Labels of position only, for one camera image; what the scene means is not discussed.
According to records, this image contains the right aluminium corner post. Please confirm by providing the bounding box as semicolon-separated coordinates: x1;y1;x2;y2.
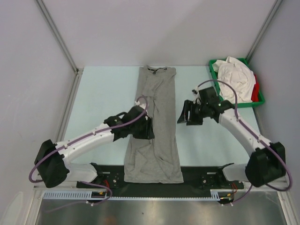
246;0;285;62

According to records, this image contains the grey t-shirt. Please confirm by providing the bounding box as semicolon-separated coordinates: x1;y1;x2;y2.
124;66;184;184

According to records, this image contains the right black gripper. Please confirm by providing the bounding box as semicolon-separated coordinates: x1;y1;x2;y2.
178;99;209;125

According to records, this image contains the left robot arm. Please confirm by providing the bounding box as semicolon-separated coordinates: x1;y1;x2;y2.
33;104;154;188

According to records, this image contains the aluminium front rail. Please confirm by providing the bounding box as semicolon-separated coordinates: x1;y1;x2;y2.
32;171;289;192

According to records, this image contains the red t-shirt in bin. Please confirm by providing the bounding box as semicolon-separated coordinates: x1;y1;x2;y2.
251;74;260;102

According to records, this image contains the white cable duct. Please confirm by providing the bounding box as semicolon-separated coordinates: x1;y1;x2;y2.
43;190;233;204

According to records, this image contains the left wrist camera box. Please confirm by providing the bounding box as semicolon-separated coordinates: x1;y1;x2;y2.
135;101;147;110

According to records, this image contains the white t-shirt in bin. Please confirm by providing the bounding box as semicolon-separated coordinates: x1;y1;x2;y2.
212;56;255;104

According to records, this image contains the left aluminium corner post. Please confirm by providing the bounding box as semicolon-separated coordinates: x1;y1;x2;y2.
34;0;78;74

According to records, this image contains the aluminium corner post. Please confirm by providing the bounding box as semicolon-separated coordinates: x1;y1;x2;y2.
34;0;78;74
246;0;285;62

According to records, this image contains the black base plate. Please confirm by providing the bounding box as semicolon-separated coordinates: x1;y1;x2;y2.
91;165;244;197

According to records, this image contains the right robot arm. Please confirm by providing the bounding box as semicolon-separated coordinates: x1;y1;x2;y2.
177;100;286;188

